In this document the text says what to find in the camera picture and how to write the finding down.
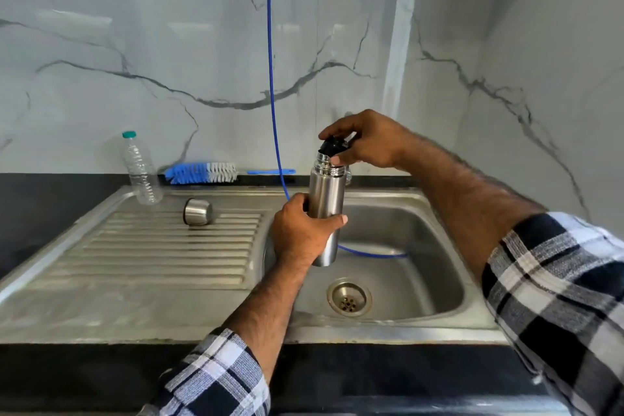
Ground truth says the person's right hand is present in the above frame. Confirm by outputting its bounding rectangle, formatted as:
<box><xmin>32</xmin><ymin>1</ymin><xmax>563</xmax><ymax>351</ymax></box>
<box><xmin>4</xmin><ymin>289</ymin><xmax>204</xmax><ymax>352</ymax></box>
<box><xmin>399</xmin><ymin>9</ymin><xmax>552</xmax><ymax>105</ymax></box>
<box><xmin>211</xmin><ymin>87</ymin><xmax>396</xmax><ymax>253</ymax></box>
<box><xmin>318</xmin><ymin>109</ymin><xmax>415</xmax><ymax>170</ymax></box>

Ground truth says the person's left hand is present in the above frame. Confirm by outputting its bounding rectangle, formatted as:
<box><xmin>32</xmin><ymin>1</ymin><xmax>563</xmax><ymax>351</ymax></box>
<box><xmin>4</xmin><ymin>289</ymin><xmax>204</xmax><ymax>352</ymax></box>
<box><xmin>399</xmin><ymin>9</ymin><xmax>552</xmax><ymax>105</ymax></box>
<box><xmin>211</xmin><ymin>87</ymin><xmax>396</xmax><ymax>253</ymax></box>
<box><xmin>269</xmin><ymin>193</ymin><xmax>349</xmax><ymax>271</ymax></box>

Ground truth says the black flask stopper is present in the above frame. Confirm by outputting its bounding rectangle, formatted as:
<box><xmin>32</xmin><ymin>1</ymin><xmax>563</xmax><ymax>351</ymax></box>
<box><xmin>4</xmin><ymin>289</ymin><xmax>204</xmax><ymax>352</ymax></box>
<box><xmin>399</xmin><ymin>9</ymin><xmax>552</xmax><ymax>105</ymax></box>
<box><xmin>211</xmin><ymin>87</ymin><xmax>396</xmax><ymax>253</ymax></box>
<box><xmin>319</xmin><ymin>136</ymin><xmax>351</xmax><ymax>158</ymax></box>

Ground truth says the stainless steel vacuum flask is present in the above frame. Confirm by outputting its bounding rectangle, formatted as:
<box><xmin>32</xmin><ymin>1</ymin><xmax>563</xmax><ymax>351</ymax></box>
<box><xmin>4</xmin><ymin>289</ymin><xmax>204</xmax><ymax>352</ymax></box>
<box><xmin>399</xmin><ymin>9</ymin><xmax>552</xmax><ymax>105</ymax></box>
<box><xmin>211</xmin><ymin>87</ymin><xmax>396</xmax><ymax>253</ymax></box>
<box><xmin>307</xmin><ymin>152</ymin><xmax>348</xmax><ymax>267</ymax></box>

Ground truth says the person's right forearm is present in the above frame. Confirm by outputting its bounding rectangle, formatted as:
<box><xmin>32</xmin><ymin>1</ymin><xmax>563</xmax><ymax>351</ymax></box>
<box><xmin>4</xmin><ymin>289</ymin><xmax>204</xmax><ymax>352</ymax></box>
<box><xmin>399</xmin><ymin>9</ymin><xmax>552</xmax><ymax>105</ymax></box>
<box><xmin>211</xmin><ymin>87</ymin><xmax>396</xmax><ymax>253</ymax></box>
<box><xmin>395</xmin><ymin>130</ymin><xmax>548</xmax><ymax>281</ymax></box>

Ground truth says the person's left forearm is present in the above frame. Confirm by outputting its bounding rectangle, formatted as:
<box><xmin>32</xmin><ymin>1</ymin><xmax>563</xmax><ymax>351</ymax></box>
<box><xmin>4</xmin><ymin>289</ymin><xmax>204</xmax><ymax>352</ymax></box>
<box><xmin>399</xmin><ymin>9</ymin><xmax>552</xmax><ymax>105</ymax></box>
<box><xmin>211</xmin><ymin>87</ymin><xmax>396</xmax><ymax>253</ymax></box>
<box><xmin>222</xmin><ymin>255</ymin><xmax>315</xmax><ymax>384</ymax></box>

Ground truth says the sink drain strainer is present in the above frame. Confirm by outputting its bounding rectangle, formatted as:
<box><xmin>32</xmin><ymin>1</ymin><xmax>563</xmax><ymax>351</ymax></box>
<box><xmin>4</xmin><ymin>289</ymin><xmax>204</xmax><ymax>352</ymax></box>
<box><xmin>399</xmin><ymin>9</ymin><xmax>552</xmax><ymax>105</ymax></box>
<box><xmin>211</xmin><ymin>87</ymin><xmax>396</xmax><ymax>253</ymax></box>
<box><xmin>327</xmin><ymin>278</ymin><xmax>373</xmax><ymax>318</ymax></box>

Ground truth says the steel flask cup lid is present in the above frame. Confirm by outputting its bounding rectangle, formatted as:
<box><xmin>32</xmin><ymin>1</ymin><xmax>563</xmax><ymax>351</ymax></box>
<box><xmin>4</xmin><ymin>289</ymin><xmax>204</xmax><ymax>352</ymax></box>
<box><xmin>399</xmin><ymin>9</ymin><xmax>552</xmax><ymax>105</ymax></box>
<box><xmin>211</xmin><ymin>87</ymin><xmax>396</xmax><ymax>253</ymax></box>
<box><xmin>183</xmin><ymin>198</ymin><xmax>214</xmax><ymax>227</ymax></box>

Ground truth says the blue white bottle brush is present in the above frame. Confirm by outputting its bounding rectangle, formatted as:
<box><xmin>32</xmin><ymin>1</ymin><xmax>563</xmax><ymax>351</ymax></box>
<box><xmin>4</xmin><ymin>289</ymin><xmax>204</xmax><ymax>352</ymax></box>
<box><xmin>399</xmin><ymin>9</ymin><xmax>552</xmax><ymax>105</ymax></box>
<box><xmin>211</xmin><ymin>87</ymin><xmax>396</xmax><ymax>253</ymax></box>
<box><xmin>164</xmin><ymin>162</ymin><xmax>296</xmax><ymax>186</ymax></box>

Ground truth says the stainless steel sink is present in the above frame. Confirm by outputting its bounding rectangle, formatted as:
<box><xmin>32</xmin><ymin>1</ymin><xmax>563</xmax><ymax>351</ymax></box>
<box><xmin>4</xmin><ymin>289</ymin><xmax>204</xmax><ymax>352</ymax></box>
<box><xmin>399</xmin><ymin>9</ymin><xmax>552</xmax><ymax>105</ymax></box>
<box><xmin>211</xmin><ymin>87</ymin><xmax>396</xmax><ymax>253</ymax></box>
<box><xmin>0</xmin><ymin>185</ymin><xmax>508</xmax><ymax>345</ymax></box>

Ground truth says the plaid shirt left sleeve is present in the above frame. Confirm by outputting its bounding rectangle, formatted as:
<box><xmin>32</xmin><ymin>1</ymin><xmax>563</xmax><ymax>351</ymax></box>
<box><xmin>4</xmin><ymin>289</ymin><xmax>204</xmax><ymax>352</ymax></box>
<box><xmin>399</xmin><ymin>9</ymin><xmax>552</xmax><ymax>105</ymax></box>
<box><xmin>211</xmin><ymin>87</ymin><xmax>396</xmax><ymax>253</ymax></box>
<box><xmin>139</xmin><ymin>328</ymin><xmax>271</xmax><ymax>416</ymax></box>

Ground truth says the plaid shirt sleeve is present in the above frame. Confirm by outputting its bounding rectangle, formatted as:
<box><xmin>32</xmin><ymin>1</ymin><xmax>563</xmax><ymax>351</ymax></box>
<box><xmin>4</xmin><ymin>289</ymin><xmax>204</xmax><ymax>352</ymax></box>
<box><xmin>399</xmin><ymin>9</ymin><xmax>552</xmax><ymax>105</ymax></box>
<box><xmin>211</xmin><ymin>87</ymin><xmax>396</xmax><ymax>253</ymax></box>
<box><xmin>139</xmin><ymin>328</ymin><xmax>271</xmax><ymax>416</ymax></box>
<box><xmin>482</xmin><ymin>212</ymin><xmax>624</xmax><ymax>416</ymax></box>

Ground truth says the clear plastic water bottle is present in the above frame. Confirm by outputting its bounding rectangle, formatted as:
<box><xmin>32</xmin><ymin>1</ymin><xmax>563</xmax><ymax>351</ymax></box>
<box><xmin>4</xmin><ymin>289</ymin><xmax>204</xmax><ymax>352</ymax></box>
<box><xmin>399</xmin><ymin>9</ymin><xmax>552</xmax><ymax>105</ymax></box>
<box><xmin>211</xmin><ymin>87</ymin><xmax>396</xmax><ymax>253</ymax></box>
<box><xmin>122</xmin><ymin>131</ymin><xmax>164</xmax><ymax>206</ymax></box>

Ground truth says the plaid shirt right sleeve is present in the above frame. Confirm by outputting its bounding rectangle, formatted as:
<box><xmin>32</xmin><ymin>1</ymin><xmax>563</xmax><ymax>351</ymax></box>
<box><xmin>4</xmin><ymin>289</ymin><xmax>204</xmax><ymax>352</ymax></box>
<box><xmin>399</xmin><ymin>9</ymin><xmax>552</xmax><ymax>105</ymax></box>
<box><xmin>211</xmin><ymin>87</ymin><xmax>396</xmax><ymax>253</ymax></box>
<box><xmin>482</xmin><ymin>212</ymin><xmax>624</xmax><ymax>416</ymax></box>

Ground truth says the blue hose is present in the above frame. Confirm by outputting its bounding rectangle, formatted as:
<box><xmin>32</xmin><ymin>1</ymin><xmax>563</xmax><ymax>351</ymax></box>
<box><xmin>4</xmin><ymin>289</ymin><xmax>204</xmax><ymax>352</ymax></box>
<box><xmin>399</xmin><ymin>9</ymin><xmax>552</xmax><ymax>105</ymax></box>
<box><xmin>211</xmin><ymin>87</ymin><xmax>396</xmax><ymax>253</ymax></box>
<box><xmin>266</xmin><ymin>0</ymin><xmax>408</xmax><ymax>259</ymax></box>

